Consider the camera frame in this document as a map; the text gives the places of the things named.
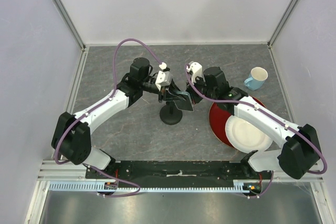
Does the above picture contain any black smartphone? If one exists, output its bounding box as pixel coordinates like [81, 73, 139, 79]
[174, 91, 194, 111]

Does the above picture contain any black phone stand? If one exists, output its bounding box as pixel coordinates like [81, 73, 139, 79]
[160, 102, 183, 125]

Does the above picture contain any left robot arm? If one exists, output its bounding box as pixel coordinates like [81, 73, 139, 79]
[51, 58, 180, 170]

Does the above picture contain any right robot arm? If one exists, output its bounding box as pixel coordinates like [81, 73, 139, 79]
[184, 62, 328, 179]

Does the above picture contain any red round tray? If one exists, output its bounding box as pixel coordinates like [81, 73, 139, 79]
[208, 95, 267, 148]

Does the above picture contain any blue mug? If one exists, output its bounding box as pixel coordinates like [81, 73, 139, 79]
[244, 67, 268, 91]

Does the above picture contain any white paper plate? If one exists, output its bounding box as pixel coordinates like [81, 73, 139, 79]
[225, 115, 272, 153]

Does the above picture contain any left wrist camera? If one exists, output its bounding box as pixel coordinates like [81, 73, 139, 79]
[155, 71, 173, 91]

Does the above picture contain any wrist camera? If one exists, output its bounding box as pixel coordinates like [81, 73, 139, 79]
[155, 71, 173, 91]
[186, 61, 203, 84]

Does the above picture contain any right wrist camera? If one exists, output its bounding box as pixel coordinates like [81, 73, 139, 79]
[186, 61, 203, 84]

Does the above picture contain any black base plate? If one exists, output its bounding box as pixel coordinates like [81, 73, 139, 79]
[85, 159, 274, 188]

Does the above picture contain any blue cable duct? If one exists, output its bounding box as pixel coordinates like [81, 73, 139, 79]
[48, 181, 256, 193]

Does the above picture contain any aluminium frame rail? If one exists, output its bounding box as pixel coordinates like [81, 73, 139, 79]
[38, 160, 86, 181]

